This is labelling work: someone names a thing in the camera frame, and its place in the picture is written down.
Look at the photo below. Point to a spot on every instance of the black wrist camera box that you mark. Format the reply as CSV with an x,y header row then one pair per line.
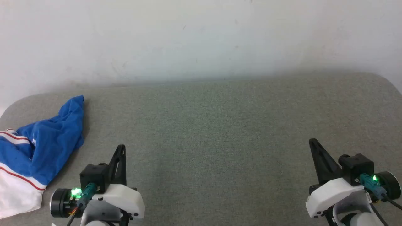
x,y
92,175
356,168

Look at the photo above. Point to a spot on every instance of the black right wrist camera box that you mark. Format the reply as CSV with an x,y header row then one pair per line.
x,y
356,168

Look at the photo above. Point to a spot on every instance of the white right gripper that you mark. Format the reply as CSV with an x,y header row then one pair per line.
x,y
329,194

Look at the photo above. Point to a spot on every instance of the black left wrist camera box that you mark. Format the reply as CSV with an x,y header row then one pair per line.
x,y
92,175

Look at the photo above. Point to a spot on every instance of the blue white red-striped jersey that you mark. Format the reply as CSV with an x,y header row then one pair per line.
x,y
47,147

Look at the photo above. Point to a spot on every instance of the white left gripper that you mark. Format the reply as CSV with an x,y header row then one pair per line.
x,y
125,197

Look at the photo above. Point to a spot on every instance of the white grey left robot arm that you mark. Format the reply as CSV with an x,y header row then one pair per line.
x,y
59,202

